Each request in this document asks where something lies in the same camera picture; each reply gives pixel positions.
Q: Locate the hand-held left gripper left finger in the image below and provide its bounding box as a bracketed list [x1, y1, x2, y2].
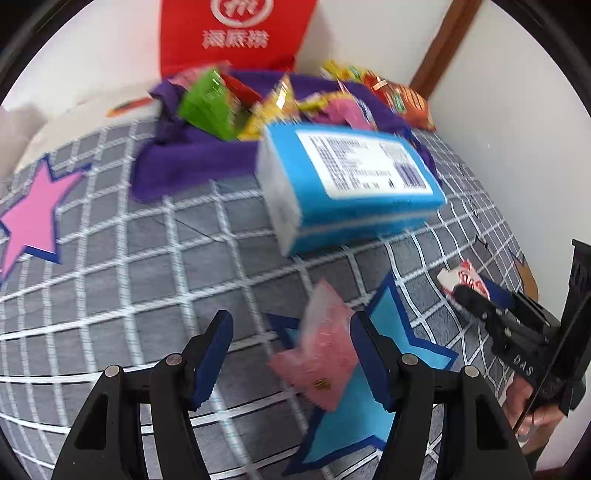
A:
[50, 310, 235, 480]

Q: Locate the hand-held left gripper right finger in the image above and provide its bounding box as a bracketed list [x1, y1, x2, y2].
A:
[349, 311, 539, 480]

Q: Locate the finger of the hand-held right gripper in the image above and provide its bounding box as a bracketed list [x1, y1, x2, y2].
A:
[480, 277, 557, 330]
[454, 285, 509, 354]

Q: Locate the red white snack packet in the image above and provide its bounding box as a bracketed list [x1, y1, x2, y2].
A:
[436, 260, 495, 305]

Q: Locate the pink snack packet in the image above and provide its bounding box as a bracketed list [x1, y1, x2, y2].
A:
[268, 279, 365, 412]

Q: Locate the person's right hand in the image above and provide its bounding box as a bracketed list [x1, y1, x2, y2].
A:
[501, 369, 571, 446]

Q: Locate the grey checked bedsheet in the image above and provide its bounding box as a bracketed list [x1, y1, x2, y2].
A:
[0, 115, 539, 480]

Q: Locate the blue tissue pack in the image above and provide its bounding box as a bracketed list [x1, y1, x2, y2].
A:
[255, 121, 448, 257]

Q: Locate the purple towel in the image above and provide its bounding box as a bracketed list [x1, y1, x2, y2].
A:
[130, 69, 437, 204]

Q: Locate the orange chips bag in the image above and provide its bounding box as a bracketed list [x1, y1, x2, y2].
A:
[362, 76, 437, 132]

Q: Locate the magenta snack packet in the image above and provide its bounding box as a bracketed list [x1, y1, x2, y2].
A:
[323, 95, 375, 130]

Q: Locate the green snack packet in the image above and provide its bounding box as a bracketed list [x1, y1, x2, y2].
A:
[178, 68, 241, 141]

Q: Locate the yellow snack packet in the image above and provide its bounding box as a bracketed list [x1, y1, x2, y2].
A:
[238, 76, 298, 141]

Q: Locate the yellow chips bag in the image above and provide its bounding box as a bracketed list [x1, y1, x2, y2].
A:
[321, 60, 375, 81]

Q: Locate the white pillow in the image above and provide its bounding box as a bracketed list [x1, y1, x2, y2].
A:
[0, 90, 160, 176]

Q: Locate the red paper bag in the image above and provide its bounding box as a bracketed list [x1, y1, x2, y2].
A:
[159, 0, 319, 78]

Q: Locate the brown wooden door frame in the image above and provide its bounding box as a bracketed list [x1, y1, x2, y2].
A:
[409, 0, 483, 100]

